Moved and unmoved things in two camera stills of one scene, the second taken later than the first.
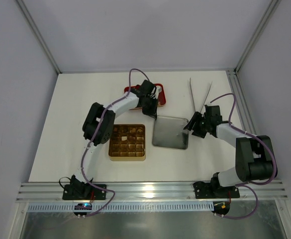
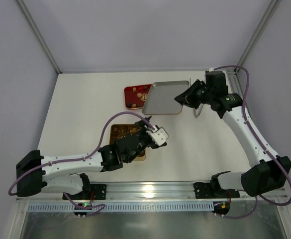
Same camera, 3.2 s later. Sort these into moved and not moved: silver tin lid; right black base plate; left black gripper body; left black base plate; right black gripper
Moved: right black gripper; silver tin lid; left black gripper body
Not moved: left black base plate; right black base plate
